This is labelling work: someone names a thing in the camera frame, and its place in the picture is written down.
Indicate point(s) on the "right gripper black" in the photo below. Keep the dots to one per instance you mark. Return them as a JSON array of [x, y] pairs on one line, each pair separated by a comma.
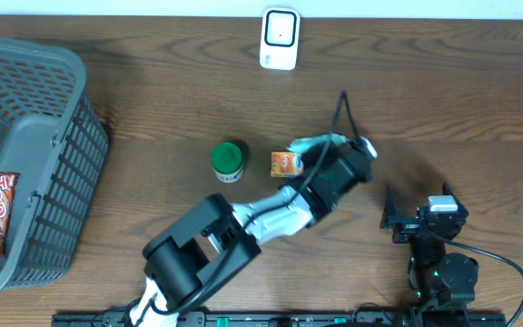
[[390, 217]]

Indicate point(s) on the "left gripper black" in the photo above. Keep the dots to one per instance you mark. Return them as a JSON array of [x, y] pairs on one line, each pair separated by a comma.
[[313, 152]]

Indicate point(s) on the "mint green wet wipes pack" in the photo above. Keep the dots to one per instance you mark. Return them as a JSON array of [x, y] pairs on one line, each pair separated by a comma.
[[303, 145]]

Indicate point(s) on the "orange tissue pack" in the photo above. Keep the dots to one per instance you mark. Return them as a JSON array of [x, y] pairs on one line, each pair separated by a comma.
[[286, 164]]

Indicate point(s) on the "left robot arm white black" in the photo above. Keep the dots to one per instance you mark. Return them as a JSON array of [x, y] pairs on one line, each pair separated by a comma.
[[196, 256]]

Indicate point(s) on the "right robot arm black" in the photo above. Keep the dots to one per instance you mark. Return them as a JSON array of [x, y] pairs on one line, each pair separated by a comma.
[[444, 280]]

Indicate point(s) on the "green lid white jar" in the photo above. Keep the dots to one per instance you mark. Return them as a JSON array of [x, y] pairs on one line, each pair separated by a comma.
[[227, 162]]

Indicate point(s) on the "grey plastic shopping basket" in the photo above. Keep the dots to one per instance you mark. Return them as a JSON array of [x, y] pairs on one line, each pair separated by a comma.
[[52, 138]]

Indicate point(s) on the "black mounting rail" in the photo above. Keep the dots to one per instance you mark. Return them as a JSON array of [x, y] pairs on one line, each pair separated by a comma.
[[116, 318]]

